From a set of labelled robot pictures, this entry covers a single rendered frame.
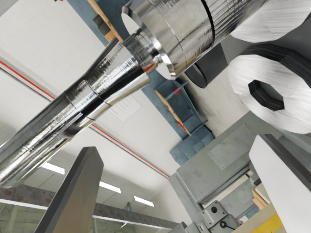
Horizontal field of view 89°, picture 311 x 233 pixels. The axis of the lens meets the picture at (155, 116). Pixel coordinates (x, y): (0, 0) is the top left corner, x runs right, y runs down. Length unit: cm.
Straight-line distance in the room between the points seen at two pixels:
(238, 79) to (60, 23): 419
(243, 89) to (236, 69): 3
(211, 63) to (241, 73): 157
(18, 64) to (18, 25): 77
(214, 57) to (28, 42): 371
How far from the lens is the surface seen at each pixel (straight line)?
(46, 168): 504
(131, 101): 510
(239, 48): 18
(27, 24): 436
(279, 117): 19
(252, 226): 140
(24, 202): 328
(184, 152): 700
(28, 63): 454
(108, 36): 387
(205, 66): 171
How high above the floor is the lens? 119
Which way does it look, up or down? 2 degrees up
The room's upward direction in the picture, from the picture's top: 130 degrees counter-clockwise
